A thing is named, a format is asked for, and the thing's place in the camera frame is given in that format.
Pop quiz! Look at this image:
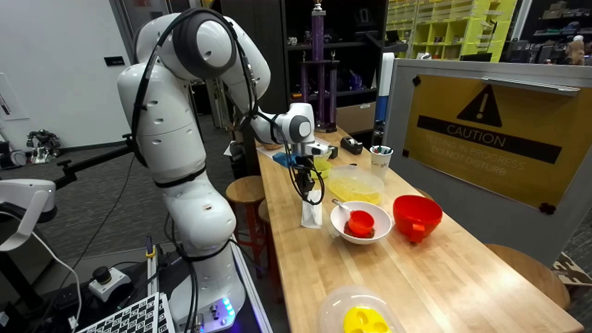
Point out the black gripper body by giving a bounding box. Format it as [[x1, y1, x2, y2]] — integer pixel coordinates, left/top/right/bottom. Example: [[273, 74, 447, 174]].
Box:
[[293, 154, 321, 181]]

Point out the white paper towel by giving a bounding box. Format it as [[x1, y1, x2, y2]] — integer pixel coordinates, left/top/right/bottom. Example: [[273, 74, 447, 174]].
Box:
[[300, 187, 326, 231]]

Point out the lime green bowl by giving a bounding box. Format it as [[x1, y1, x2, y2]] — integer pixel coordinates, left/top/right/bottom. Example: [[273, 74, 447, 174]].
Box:
[[312, 154, 336, 178]]

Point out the small black device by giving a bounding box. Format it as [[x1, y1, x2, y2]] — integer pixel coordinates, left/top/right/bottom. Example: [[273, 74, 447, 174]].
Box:
[[341, 135, 367, 155]]

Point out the round wooden stool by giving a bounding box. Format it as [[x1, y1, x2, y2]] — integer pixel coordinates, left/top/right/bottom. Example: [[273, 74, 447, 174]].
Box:
[[487, 242, 572, 311], [225, 174, 269, 266]]

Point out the brown cardboard box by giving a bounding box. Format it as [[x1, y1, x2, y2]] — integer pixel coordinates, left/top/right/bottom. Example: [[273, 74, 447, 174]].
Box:
[[336, 100, 378, 135]]

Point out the white paper cup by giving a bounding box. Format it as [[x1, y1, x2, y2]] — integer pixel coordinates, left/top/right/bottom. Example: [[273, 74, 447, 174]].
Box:
[[369, 144, 397, 181]]

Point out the purple trophy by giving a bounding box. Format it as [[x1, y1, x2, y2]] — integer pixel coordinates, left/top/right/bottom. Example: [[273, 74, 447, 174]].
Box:
[[300, 2, 341, 133]]

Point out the blue white cylinder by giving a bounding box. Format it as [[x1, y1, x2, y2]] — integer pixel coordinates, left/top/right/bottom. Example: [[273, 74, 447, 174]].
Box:
[[374, 52, 397, 146]]

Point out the white bowl with yellow item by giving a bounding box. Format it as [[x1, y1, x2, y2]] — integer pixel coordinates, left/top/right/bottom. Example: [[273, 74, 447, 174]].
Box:
[[317, 285, 406, 333]]

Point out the yellow caution sign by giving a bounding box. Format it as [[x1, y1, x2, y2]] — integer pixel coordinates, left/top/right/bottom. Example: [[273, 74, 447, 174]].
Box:
[[404, 74, 585, 211]]

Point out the yellow shelf unit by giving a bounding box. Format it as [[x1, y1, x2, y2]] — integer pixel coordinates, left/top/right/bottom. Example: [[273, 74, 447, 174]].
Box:
[[386, 0, 521, 63]]

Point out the emergency stop button box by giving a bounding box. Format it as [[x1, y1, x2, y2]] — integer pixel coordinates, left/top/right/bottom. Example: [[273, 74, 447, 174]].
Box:
[[88, 265, 134, 303]]

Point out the black white calibration board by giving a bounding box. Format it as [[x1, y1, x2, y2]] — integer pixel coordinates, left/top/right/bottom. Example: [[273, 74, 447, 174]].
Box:
[[77, 292, 178, 333]]

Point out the white machine housing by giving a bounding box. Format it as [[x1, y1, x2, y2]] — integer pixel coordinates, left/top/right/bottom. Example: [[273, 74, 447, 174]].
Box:
[[0, 178, 60, 253]]

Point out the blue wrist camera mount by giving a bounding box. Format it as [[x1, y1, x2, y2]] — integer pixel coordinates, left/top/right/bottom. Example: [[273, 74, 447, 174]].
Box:
[[273, 150, 302, 168]]

